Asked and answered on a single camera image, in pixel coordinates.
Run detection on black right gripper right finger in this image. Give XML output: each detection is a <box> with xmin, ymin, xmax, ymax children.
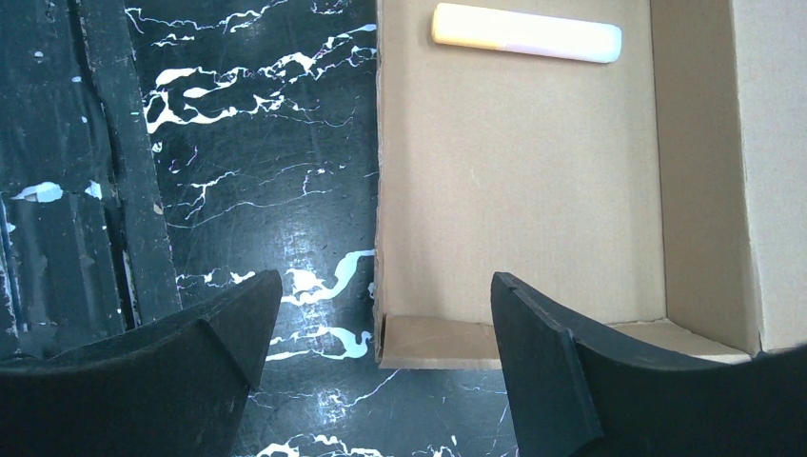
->
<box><xmin>490</xmin><ymin>272</ymin><xmax>806</xmax><ymax>456</ymax></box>

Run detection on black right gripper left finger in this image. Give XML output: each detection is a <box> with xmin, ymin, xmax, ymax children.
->
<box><xmin>1</xmin><ymin>270</ymin><xmax>283</xmax><ymax>456</ymax></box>

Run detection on brown cardboard box sheet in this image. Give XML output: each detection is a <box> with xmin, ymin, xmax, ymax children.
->
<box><xmin>374</xmin><ymin>1</ymin><xmax>806</xmax><ymax>369</ymax></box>

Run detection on orange pink highlighter marker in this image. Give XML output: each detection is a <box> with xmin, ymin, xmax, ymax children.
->
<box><xmin>431</xmin><ymin>3</ymin><xmax>622</xmax><ymax>64</ymax></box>

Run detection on aluminium rail frame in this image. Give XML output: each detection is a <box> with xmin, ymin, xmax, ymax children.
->
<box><xmin>1</xmin><ymin>1</ymin><xmax>182</xmax><ymax>361</ymax></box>

